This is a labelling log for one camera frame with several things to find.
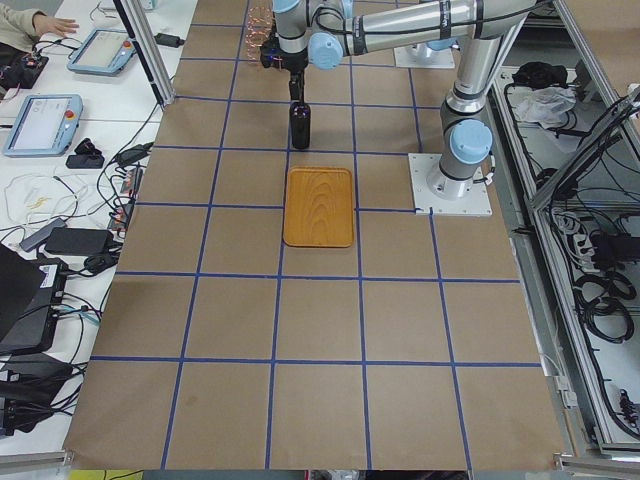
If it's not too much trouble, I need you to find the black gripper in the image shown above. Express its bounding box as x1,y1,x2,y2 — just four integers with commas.
260,38,308,103

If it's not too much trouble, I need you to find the dark wine bottle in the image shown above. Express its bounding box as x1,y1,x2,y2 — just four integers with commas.
289,90,311,150

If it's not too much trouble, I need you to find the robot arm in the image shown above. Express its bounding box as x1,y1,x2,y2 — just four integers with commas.
260,1,540,115
427,33,515,201

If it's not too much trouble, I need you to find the wooden tray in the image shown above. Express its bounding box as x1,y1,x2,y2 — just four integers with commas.
283,166,354,248

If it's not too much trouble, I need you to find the person's hand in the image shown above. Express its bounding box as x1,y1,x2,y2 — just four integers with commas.
32,13,79,38

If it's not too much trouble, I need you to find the teach pendant far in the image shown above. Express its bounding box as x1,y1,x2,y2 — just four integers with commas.
67,29,135,76

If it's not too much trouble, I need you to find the teach pendant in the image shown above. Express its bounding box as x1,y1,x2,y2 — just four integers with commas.
2,94,84,158
67,29,135,76

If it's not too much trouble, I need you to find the teach pendant near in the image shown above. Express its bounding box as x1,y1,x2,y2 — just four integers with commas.
2,94,84,158

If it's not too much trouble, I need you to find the black power adapter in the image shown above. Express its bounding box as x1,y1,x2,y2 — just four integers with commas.
44,227,113,256

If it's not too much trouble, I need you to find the black laptop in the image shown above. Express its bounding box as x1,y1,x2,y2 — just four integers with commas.
1,246,67,356

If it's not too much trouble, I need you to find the copper wire bottle basket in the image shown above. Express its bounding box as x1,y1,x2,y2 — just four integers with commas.
244,3,273,66

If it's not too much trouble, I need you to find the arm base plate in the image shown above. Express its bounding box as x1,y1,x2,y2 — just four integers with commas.
394,43,455,70
408,153,493,217

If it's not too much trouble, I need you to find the aluminium frame post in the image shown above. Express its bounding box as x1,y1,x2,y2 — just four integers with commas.
114,0,175,108

